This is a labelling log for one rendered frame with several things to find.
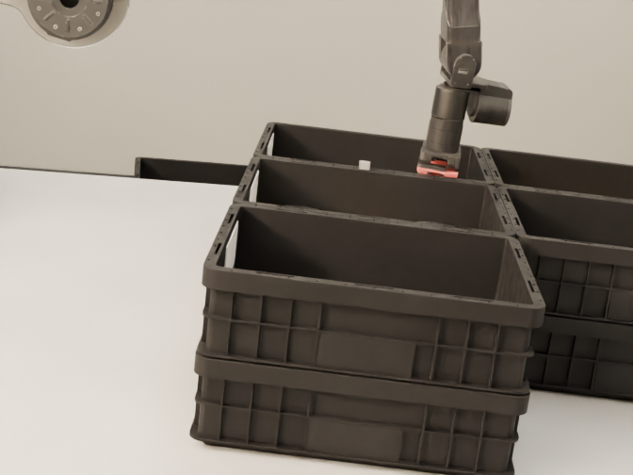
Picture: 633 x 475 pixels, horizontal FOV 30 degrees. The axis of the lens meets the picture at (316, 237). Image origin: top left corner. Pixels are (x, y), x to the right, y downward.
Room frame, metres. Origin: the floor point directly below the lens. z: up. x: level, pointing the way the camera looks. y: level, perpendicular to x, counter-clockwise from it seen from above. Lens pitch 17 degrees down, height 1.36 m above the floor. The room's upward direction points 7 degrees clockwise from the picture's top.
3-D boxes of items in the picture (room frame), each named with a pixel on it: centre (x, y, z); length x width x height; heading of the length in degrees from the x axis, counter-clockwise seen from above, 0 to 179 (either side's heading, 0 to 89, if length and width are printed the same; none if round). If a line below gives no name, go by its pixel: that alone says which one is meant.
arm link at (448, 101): (1.96, -0.20, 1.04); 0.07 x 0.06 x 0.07; 100
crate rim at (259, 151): (2.03, -0.08, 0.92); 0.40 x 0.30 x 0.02; 89
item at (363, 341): (1.43, -0.07, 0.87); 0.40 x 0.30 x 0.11; 89
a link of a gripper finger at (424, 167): (1.94, -0.19, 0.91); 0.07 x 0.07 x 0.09; 84
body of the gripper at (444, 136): (1.96, -0.19, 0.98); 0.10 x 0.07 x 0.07; 174
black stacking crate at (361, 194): (1.73, -0.08, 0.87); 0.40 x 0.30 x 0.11; 89
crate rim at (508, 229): (1.73, -0.08, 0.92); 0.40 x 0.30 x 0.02; 89
